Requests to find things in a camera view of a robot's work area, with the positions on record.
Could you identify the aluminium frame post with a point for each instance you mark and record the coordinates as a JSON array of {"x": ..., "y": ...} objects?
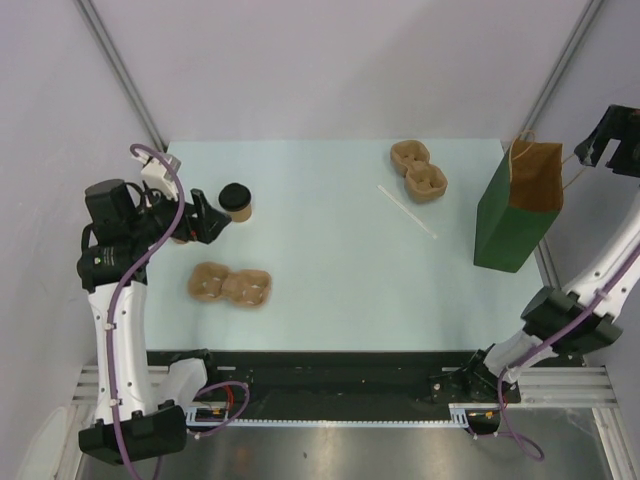
[
  {"x": 568, "y": 54},
  {"x": 113, "y": 58}
]

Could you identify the white wrapped straw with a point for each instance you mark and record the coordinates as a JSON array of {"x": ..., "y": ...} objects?
[{"x": 406, "y": 211}]

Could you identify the black plastic cup lid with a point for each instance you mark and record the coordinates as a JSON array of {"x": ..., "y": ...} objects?
[{"x": 234, "y": 197}]

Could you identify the single brown paper cup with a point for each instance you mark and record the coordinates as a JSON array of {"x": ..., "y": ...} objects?
[{"x": 241, "y": 214}]

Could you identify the brown pulp cup carrier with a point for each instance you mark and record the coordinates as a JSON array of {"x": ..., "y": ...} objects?
[
  {"x": 212, "y": 282},
  {"x": 423, "y": 181}
]

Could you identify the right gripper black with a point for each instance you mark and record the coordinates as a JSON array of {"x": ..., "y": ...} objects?
[{"x": 620, "y": 123}]

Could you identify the right aluminium frame post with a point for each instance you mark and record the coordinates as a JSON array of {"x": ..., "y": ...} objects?
[{"x": 568, "y": 54}]

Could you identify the aluminium rail bottom right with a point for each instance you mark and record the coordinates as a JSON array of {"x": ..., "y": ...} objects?
[{"x": 566, "y": 387}]

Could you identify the left aluminium frame post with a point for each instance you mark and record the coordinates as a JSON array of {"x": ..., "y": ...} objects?
[{"x": 113, "y": 58}]

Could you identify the aluminium rail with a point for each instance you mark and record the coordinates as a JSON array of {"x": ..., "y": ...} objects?
[
  {"x": 566, "y": 387},
  {"x": 87, "y": 388}
]

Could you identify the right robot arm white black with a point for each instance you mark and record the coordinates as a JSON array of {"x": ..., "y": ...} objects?
[{"x": 580, "y": 318}]

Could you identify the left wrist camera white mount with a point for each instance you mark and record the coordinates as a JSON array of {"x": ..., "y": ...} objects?
[{"x": 158, "y": 170}]

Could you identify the green brown paper bag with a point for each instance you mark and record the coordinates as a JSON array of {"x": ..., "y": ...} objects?
[{"x": 521, "y": 202}]

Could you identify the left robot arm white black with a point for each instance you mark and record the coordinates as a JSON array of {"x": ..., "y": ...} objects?
[{"x": 135, "y": 421}]

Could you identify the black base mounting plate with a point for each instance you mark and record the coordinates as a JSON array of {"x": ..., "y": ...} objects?
[{"x": 345, "y": 386}]

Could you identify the aluminium rail bottom left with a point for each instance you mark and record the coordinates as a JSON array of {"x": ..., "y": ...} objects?
[{"x": 87, "y": 388}]

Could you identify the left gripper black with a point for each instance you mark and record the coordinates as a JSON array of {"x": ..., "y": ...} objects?
[{"x": 208, "y": 222}]

